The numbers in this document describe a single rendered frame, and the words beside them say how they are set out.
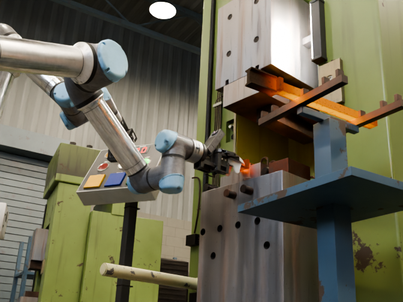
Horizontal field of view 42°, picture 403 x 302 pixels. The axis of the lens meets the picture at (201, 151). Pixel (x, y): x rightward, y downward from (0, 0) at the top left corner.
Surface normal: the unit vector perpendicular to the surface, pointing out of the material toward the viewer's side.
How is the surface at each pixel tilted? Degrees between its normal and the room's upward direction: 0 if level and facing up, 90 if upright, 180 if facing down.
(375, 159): 90
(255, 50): 90
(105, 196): 150
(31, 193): 90
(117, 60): 88
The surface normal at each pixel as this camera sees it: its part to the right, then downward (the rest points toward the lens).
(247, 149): 0.67, -0.25
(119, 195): -0.23, 0.63
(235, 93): -0.74, -0.28
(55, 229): 0.41, -0.32
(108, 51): 0.81, -0.22
